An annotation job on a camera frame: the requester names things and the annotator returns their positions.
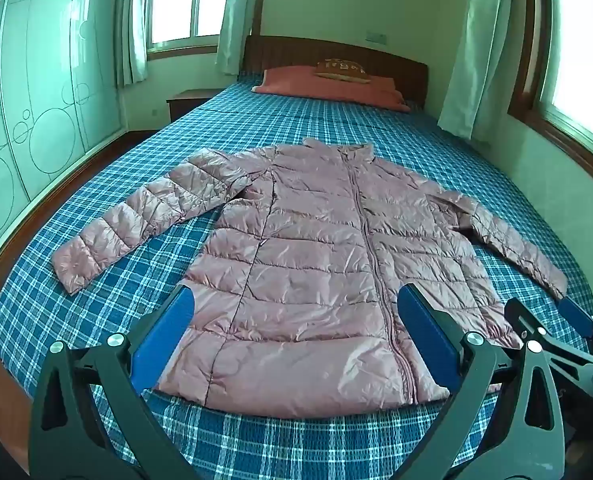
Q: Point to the bed with blue plaid sheet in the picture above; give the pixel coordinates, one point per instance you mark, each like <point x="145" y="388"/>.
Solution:
<point x="286" y="125"/>

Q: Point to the pink quilted down jacket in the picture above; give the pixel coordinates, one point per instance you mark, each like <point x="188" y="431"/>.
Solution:
<point x="306" y="260"/>

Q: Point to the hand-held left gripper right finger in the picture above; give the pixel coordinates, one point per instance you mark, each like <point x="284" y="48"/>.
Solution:
<point x="426" y="332"/>

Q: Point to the wooden nightstand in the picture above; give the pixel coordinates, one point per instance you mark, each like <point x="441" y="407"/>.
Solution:
<point x="186" y="102"/>

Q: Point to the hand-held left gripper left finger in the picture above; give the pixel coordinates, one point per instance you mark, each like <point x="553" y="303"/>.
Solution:
<point x="166" y="332"/>

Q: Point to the wooden framed window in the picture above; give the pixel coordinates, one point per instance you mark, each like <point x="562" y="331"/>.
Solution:
<point x="581" y="60"/>
<point x="191" y="5"/>

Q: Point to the white wall socket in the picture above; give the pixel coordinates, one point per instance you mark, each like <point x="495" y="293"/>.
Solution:
<point x="376" y="37"/>

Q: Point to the light green curtain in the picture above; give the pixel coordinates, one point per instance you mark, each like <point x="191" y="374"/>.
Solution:
<point x="476" y="60"/>
<point x="134" y="25"/>
<point x="239" y="15"/>

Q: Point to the dark wooden headboard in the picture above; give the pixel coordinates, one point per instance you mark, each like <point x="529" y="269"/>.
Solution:
<point x="406" y="67"/>

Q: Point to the wardrobe with circle-patterned doors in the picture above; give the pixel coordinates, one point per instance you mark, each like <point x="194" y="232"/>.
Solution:
<point x="41" y="85"/>

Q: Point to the small brown patterned cushion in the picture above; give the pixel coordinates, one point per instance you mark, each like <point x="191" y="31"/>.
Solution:
<point x="344" y="69"/>

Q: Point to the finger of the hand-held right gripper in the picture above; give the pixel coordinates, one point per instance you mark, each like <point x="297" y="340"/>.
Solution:
<point x="578" y="317"/>
<point x="551" y="342"/>

